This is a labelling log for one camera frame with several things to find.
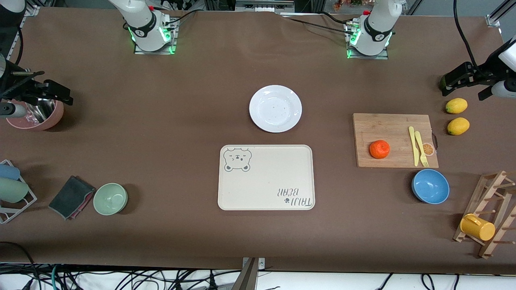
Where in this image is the light blue cup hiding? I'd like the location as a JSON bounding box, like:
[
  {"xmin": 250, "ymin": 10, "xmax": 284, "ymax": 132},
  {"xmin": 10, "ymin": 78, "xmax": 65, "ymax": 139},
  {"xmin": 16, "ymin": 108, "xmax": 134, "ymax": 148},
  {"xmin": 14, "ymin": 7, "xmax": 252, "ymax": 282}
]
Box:
[{"xmin": 0, "ymin": 164, "xmax": 21, "ymax": 181}]

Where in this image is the aluminium frame profile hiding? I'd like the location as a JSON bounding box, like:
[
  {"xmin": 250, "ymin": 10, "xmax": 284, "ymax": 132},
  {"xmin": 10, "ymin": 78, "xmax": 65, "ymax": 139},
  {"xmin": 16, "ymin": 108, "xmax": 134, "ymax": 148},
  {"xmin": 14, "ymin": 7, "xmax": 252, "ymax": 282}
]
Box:
[{"xmin": 485, "ymin": 0, "xmax": 516, "ymax": 28}]

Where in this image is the yellow plastic knife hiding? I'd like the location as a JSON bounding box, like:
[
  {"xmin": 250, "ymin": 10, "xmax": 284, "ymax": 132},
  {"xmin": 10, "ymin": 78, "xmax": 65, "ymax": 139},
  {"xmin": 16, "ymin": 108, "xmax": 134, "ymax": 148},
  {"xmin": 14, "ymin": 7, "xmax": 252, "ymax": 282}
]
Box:
[{"xmin": 408, "ymin": 126, "xmax": 420, "ymax": 167}]

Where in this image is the black table cable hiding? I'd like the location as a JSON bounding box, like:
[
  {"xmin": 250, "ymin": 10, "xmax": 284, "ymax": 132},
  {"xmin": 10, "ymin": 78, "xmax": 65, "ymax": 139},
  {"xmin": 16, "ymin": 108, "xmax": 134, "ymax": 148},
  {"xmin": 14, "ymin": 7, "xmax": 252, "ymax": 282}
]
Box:
[
  {"xmin": 320, "ymin": 11, "xmax": 355, "ymax": 28},
  {"xmin": 282, "ymin": 16, "xmax": 355, "ymax": 35},
  {"xmin": 163, "ymin": 10, "xmax": 199, "ymax": 28}
]

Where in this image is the yellow mug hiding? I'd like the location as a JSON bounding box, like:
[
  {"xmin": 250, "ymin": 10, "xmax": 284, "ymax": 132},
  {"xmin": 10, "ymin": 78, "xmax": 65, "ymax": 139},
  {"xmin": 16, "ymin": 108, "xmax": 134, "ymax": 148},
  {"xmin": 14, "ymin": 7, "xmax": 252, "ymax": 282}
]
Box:
[{"xmin": 460, "ymin": 213, "xmax": 496, "ymax": 242}]

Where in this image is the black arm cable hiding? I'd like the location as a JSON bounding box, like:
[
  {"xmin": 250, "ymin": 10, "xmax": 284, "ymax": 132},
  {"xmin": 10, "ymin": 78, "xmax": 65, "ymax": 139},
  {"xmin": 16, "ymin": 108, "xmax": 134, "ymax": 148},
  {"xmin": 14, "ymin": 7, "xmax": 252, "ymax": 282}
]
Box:
[
  {"xmin": 16, "ymin": 26, "xmax": 25, "ymax": 67},
  {"xmin": 453, "ymin": 0, "xmax": 479, "ymax": 69}
]

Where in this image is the dark grey folded cloth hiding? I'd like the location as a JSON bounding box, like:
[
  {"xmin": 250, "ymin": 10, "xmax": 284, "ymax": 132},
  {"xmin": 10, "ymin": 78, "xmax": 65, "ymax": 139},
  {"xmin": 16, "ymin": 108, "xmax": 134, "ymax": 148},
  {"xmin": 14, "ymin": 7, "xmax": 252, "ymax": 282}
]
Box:
[{"xmin": 48, "ymin": 175, "xmax": 96, "ymax": 220}]

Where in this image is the white round plate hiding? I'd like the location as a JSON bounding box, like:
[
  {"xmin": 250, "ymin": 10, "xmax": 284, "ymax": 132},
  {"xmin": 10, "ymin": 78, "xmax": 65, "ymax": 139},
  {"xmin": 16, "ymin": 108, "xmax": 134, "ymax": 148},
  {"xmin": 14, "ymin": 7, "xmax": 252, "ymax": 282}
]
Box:
[{"xmin": 249, "ymin": 85, "xmax": 302, "ymax": 133}]

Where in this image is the metal table edge bracket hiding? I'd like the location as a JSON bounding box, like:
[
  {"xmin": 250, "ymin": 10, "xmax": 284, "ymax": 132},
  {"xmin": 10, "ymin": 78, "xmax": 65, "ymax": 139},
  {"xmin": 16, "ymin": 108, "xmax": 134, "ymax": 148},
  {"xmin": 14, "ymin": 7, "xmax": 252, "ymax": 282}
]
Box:
[{"xmin": 242, "ymin": 258, "xmax": 266, "ymax": 271}]

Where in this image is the yellow plastic fork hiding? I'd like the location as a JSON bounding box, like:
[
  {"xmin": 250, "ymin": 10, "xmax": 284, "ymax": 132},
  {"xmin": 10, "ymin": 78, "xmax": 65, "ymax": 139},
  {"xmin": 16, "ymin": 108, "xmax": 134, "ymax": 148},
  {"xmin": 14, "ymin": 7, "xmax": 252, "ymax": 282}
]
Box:
[{"xmin": 414, "ymin": 131, "xmax": 429, "ymax": 168}]

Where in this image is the blue bowl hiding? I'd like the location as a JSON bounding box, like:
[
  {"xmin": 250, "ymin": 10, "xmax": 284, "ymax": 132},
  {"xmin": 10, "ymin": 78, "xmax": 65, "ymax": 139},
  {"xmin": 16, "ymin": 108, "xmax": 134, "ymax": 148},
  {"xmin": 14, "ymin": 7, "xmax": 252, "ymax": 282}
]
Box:
[{"xmin": 412, "ymin": 169, "xmax": 450, "ymax": 205}]

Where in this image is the wooden peg rack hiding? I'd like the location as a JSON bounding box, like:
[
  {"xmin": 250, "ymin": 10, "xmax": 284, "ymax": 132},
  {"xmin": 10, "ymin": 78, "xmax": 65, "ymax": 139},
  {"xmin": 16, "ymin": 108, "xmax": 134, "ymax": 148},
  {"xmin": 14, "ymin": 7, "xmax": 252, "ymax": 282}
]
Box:
[{"xmin": 453, "ymin": 170, "xmax": 516, "ymax": 259}]

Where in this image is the white wire cup rack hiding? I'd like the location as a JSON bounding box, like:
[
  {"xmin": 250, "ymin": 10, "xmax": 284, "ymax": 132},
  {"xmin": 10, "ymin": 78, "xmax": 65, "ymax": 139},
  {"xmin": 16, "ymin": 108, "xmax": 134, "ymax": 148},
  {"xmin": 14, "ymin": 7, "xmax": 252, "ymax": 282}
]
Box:
[{"xmin": 0, "ymin": 159, "xmax": 37, "ymax": 224}]

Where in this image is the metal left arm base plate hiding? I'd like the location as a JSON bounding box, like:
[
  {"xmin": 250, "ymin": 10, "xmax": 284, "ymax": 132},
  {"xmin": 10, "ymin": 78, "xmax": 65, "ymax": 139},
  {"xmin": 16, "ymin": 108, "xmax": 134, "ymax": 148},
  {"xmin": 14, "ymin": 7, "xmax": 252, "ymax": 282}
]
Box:
[{"xmin": 347, "ymin": 20, "xmax": 389, "ymax": 60}]

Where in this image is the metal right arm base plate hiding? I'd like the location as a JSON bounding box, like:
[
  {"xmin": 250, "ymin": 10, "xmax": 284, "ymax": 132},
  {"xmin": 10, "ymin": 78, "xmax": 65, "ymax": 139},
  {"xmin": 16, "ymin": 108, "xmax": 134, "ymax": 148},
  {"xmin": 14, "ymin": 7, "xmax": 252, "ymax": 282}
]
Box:
[{"xmin": 134, "ymin": 18, "xmax": 178, "ymax": 55}]

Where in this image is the pink bowl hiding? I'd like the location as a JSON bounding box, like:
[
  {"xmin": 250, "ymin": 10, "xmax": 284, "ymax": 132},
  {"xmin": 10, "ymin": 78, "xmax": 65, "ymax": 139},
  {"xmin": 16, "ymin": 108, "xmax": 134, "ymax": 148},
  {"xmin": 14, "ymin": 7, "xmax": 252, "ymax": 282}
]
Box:
[{"xmin": 5, "ymin": 99, "xmax": 64, "ymax": 131}]

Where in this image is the grey equipment box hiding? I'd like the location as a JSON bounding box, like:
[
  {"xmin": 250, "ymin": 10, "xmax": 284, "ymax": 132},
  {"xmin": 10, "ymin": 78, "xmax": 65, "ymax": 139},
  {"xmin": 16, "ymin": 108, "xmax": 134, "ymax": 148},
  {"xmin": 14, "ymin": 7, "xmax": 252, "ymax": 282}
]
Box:
[{"xmin": 235, "ymin": 0, "xmax": 295, "ymax": 12}]

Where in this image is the dark camera pole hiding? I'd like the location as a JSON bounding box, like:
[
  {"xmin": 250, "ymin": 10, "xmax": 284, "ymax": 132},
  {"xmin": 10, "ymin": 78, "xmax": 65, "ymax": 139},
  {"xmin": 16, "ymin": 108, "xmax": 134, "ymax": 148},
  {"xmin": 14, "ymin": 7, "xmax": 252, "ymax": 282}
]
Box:
[{"xmin": 231, "ymin": 258, "xmax": 259, "ymax": 290}]

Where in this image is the pale green cup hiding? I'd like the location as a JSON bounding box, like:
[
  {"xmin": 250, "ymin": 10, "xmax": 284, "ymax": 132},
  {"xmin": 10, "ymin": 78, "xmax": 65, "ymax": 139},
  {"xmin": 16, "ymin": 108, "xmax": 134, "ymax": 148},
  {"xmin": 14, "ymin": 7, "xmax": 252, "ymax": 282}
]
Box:
[{"xmin": 0, "ymin": 177, "xmax": 29, "ymax": 203}]

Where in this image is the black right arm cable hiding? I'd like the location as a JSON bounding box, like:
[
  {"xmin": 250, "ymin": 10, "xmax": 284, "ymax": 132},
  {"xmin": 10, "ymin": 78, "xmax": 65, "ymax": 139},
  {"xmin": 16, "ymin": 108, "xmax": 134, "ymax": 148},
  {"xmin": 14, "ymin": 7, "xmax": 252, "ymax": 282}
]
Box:
[{"xmin": 16, "ymin": 26, "xmax": 25, "ymax": 67}]

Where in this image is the beige bear print tray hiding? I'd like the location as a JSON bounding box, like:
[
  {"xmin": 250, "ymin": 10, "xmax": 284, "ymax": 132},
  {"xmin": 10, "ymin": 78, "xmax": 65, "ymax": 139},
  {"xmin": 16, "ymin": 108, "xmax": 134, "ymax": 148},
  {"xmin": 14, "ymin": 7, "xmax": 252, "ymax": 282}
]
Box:
[{"xmin": 218, "ymin": 145, "xmax": 316, "ymax": 211}]

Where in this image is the yellow lemon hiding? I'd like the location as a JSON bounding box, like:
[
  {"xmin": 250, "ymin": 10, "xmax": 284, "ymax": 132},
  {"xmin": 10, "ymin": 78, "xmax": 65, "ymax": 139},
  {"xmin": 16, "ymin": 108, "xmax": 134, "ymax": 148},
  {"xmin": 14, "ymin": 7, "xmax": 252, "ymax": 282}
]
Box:
[
  {"xmin": 445, "ymin": 98, "xmax": 468, "ymax": 114},
  {"xmin": 447, "ymin": 117, "xmax": 470, "ymax": 136}
]

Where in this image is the light green bowl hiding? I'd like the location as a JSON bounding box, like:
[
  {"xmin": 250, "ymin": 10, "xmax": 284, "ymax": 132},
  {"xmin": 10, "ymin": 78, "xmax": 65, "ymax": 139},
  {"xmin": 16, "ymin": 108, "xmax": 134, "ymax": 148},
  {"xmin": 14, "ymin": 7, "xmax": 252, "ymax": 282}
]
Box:
[{"xmin": 93, "ymin": 183, "xmax": 128, "ymax": 216}]

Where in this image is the wooden cutting board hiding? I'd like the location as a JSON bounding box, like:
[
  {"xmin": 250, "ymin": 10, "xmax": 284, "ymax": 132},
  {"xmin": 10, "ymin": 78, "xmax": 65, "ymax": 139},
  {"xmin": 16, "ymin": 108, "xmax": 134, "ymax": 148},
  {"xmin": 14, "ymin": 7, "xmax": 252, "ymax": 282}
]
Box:
[{"xmin": 353, "ymin": 113, "xmax": 439, "ymax": 168}]

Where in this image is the metal scoop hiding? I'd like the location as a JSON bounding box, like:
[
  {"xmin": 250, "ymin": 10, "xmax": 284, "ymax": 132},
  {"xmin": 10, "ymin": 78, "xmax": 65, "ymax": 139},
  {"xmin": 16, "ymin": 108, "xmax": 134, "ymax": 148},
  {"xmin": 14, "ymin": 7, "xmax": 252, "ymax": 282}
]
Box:
[{"xmin": 25, "ymin": 99, "xmax": 57, "ymax": 124}]

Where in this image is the orange fruit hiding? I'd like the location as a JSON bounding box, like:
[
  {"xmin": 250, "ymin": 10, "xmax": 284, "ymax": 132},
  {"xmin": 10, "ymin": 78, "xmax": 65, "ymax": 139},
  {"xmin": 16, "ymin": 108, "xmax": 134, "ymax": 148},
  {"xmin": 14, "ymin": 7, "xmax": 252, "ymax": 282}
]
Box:
[{"xmin": 369, "ymin": 140, "xmax": 391, "ymax": 160}]

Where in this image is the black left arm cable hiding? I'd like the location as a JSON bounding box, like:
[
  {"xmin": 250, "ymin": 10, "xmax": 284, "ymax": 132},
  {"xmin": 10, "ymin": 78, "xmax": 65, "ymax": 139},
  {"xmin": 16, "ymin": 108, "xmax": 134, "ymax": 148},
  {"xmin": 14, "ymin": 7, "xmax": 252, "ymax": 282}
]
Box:
[{"xmin": 453, "ymin": 0, "xmax": 479, "ymax": 69}]

